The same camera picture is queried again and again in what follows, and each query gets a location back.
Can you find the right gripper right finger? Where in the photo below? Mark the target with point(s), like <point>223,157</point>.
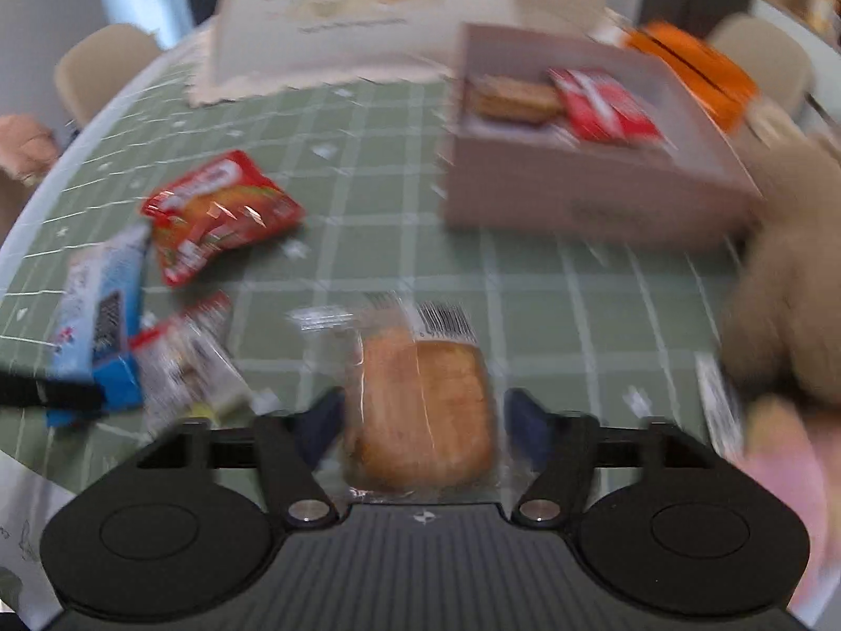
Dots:
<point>561,449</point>

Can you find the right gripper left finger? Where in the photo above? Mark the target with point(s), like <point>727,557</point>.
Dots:
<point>289,448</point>

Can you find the blue snack packet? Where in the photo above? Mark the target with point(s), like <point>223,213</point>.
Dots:
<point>97,317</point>

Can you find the white yellow snack packet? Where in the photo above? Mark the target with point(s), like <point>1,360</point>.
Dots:
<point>184,369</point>

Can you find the clear bread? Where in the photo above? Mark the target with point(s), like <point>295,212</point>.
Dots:
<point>420,421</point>

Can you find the large red roast duck packet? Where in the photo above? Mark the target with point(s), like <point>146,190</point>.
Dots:
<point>223,205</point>

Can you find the red sachet with barcode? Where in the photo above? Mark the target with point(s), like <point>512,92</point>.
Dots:
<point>601,110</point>

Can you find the long biscuit pack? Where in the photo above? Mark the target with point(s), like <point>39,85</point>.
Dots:
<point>501,98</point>

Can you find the green grid table mat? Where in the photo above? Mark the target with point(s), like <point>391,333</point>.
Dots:
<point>608,330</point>

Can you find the brown teddy bear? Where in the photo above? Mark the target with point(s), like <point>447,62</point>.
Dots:
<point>782,320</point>

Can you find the pink cardboard box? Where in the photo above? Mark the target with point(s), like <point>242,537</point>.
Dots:
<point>689,191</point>

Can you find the beige chair left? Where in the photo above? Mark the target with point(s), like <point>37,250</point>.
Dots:
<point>94,71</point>

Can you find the beige chair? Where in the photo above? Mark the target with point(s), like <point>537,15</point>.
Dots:
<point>777,63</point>
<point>94,71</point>

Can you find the orange package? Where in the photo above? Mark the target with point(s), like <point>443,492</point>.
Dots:
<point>721,87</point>

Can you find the white mesh food cover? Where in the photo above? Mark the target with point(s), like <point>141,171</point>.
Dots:
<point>254,48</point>

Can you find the beige chair right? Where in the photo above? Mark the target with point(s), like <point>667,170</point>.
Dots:
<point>777,63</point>

